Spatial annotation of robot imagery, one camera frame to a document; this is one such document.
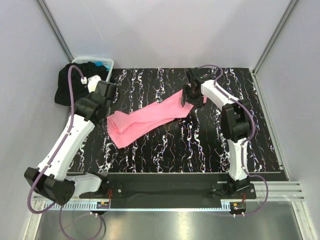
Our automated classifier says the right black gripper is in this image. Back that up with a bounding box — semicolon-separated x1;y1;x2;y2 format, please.
180;84;204;110

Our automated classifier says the pink t shirt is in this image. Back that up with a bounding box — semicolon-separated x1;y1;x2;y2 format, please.
107;90;194;149

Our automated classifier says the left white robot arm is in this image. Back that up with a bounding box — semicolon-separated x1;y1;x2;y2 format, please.
24;80;117;205

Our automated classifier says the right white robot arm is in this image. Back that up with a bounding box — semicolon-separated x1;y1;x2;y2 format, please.
181;67;255;199

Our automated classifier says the blue t shirt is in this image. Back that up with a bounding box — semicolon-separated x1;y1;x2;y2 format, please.
95;62;110;70

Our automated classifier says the black t shirt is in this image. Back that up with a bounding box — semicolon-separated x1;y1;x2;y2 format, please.
54;62;109;108

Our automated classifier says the white plastic laundry basket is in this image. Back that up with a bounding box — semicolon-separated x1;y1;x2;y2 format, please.
72;56;115;82

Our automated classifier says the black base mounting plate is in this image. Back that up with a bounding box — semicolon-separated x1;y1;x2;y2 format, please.
79;172;257;210

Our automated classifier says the left orange connector box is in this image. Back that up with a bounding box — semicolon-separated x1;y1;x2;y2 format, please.
96;201;110;209

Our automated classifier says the orange connector box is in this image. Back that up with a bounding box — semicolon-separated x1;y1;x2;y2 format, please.
96;201;110;209
231;202;247;212

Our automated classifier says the right orange connector box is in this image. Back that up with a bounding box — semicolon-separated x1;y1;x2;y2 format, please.
231;202;247;212

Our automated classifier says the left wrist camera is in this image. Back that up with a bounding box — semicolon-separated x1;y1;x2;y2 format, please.
94;80;118;100

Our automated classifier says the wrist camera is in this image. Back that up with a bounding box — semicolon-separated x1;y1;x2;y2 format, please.
94;80;118;100
186;67;213;84

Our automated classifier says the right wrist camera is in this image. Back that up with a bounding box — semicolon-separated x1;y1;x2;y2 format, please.
186;67;213;84

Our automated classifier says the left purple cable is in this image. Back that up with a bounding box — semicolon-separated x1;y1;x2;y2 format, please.
27;65;107;240

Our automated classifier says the purple cable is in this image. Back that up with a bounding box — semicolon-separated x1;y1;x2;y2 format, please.
199;64;270;217
27;65;107;240

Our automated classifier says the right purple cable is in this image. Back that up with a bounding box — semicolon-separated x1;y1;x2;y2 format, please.
199;64;270;217

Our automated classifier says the aluminium frame rail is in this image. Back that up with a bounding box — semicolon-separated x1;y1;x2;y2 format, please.
33;181;306;213

